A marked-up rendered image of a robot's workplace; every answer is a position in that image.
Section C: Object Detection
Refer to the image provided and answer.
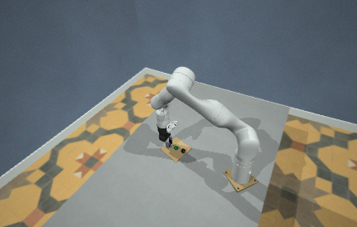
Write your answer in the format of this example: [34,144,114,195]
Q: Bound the tan square mat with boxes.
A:
[161,137,192,162]

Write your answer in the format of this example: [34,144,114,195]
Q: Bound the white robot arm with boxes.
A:
[151,67,260,184]

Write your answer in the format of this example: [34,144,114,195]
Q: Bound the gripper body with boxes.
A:
[157,119,178,142]

